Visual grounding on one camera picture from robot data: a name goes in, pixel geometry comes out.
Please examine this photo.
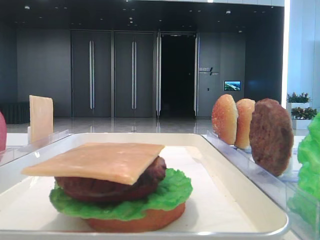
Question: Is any flat cheese slice on burger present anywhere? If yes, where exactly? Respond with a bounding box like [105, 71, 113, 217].
[21, 142, 165, 186]

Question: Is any upright bread slice outer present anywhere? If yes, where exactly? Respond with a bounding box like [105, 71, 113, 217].
[211, 94, 239, 145]

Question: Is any upright bread slice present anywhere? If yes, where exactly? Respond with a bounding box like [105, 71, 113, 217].
[234, 98, 256, 149]
[211, 94, 239, 145]

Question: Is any green lettuce leaf on burger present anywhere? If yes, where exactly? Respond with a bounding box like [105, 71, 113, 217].
[49, 168, 193, 221]

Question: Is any upright bread slice inner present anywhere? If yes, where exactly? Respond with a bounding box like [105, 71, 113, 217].
[234, 98, 256, 149]

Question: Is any brown meat patty on burger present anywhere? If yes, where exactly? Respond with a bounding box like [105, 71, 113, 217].
[55, 156, 167, 203]

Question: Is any upright brown meat patty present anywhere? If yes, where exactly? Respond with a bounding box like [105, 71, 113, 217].
[249, 98, 294, 177]

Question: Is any upright cheese slice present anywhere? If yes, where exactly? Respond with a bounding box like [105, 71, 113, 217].
[29, 95, 54, 143]

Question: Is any red tomato slice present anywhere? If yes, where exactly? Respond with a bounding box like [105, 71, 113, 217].
[0, 112, 7, 151]

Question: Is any upright green lettuce leaf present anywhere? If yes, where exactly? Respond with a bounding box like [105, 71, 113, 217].
[288, 115, 320, 223]

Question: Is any bottom bun on tray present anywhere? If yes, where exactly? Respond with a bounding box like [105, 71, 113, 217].
[84, 202, 186, 233]

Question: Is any white rectangular metal tray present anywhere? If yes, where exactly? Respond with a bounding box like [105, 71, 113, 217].
[0, 133, 289, 240]

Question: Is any white planter with plants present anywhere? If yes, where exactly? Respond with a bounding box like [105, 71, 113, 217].
[286, 92, 318, 130]

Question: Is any wall mounted screen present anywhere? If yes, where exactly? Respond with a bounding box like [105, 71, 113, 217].
[223, 81, 241, 91]

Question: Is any left clear acrylic rail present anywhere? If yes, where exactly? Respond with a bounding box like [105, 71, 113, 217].
[0, 130, 71, 166]

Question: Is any clear acrylic rail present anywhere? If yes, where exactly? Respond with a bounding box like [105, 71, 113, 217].
[0, 130, 71, 166]
[203, 131, 320, 240]

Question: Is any right clear acrylic rail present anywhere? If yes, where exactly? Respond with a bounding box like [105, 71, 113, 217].
[203, 131, 320, 240]

